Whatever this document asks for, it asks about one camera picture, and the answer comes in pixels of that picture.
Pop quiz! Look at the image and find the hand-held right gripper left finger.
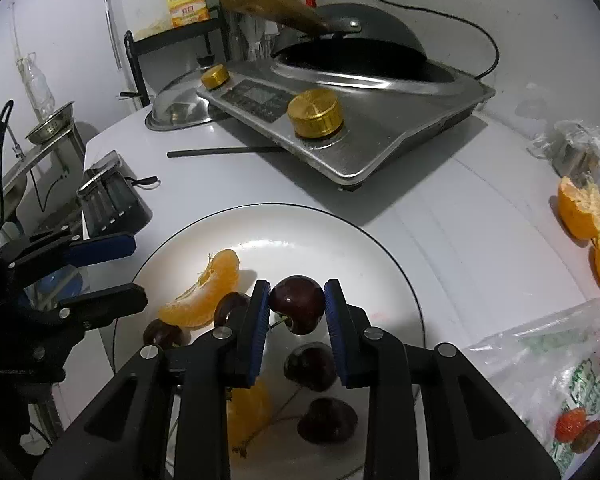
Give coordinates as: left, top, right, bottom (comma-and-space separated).
32, 279, 273, 480

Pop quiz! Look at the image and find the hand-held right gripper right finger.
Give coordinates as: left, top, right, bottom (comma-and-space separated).
322, 279, 563, 480

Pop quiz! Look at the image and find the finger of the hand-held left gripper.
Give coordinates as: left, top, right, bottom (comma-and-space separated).
0, 231, 137, 286
19, 282, 148, 342

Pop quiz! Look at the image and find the orange segment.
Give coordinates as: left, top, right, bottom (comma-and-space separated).
225, 377, 273, 458
157, 248, 242, 329

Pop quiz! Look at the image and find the white plate with dark rim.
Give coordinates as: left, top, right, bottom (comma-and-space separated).
112, 203, 426, 480

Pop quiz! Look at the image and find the clear printed plastic bag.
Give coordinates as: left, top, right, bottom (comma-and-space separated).
462, 297, 600, 480

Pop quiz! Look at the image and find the black case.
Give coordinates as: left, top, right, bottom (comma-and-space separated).
77, 167, 160, 233

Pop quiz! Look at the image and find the smartphone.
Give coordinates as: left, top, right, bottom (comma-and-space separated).
82, 150, 122, 176

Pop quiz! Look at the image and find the steel strainer bowl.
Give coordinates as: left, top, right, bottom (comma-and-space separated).
25, 101, 77, 145

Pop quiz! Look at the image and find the black stick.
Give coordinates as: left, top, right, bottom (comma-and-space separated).
167, 145, 283, 159

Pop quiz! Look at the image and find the steel pot lid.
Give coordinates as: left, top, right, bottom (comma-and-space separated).
146, 64, 221, 132

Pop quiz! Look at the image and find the clear plastic bottle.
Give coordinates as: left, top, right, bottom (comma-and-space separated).
20, 52, 56, 121

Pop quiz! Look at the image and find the steel induction cooker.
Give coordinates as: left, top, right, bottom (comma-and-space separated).
197, 57, 496, 192

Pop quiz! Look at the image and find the black metal rack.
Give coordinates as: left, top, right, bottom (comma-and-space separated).
124, 7, 226, 108

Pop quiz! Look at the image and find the yellow dish soap bottle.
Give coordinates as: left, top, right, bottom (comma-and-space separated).
167, 0, 211, 30

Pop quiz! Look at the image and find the red strawberry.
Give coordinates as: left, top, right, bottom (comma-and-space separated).
555, 407, 588, 443
571, 419, 600, 453

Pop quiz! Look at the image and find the large orange peel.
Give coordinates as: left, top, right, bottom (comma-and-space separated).
557, 175, 600, 241

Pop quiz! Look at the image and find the steel cup in plastic wrap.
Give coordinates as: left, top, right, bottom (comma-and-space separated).
530, 120, 600, 178

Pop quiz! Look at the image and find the metal bar handle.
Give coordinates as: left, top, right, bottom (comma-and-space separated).
98, 0, 123, 71

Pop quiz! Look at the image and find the black wok with wooden handle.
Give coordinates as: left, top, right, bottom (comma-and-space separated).
219, 0, 428, 68

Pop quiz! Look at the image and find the black cooker power cable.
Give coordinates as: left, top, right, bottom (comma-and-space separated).
335, 0, 501, 81

